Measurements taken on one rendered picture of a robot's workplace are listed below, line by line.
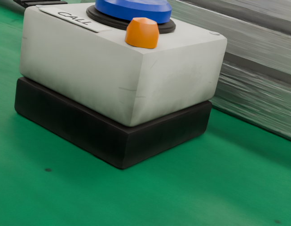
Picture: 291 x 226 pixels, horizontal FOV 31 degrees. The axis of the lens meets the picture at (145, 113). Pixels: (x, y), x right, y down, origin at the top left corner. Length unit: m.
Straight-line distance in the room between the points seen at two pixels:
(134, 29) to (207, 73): 0.07
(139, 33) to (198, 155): 0.08
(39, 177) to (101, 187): 0.03
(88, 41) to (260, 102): 0.13
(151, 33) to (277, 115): 0.13
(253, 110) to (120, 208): 0.14
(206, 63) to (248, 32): 0.06
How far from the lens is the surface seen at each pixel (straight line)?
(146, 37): 0.23
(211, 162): 0.28
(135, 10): 0.26
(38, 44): 0.27
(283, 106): 0.33
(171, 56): 0.25
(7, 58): 0.39
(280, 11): 0.33
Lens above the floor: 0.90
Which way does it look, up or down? 22 degrees down
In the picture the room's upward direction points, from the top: 11 degrees clockwise
